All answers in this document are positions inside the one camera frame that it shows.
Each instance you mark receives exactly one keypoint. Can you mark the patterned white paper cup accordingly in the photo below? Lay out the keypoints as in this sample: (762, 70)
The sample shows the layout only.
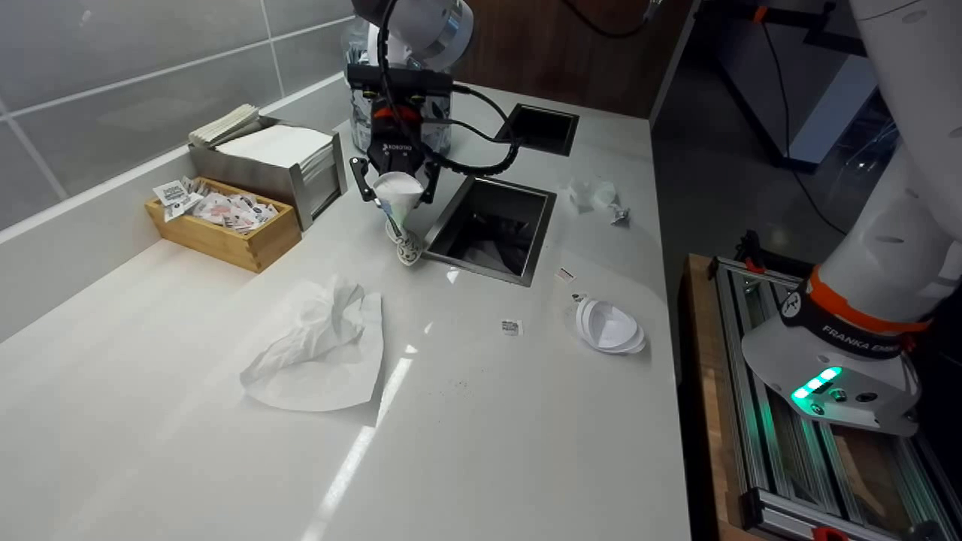
(403, 215)

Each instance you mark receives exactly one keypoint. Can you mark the steel-framed trash opening with napkin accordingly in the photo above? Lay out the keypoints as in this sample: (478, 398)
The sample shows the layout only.
(492, 229)

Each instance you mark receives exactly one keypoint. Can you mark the aluminium profile robot stand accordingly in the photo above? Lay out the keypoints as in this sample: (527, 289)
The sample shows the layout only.
(831, 469)

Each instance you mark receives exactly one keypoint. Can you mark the crumpled foil wrapper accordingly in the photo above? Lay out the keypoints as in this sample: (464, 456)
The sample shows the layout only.
(619, 212)

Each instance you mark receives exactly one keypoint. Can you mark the small crumpled white napkin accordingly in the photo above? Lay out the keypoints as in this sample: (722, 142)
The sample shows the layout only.
(589, 192)

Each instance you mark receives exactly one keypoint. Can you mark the glass jar of packets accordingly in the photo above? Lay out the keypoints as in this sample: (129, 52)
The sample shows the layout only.
(360, 55)

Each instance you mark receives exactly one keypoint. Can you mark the wooden box of packets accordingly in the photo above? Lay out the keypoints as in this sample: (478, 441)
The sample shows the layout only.
(228, 227)

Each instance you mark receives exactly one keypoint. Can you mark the large crumpled white napkin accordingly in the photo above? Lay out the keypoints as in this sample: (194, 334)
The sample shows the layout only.
(321, 351)

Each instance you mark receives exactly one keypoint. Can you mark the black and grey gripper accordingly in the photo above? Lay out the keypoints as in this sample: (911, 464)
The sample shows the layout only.
(402, 130)

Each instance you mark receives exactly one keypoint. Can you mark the metal napkin dispenser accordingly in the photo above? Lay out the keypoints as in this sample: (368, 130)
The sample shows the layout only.
(273, 159)

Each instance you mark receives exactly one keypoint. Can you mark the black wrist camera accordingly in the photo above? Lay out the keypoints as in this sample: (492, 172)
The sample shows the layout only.
(396, 79)

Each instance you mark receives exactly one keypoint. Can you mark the grey background cabinet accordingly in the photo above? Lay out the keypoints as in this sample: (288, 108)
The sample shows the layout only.
(802, 79)

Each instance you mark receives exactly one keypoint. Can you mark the small square paper scrap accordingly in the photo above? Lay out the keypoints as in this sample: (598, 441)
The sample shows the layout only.
(513, 325)

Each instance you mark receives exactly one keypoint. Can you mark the wooden base board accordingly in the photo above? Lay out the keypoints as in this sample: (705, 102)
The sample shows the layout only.
(707, 402)

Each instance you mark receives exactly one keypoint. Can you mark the flat white paper napkin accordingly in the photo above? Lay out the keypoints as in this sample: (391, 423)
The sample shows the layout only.
(489, 257)

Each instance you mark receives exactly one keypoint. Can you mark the white plastic cup lid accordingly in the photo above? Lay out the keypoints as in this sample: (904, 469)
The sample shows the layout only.
(608, 325)

